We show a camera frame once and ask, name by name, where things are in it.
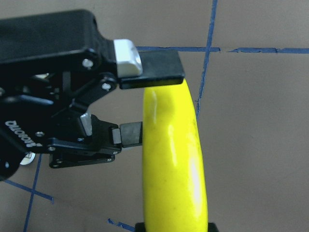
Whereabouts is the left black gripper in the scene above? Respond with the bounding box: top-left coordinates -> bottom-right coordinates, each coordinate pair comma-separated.
0,9 -> 121,181

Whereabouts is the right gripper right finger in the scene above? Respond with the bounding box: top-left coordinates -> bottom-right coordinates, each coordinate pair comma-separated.
208,222 -> 219,232

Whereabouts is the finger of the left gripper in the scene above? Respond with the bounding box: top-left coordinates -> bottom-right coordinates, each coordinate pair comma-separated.
113,39 -> 185,89
111,122 -> 142,148

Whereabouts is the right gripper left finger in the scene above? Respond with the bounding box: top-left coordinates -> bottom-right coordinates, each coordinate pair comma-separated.
134,222 -> 146,232

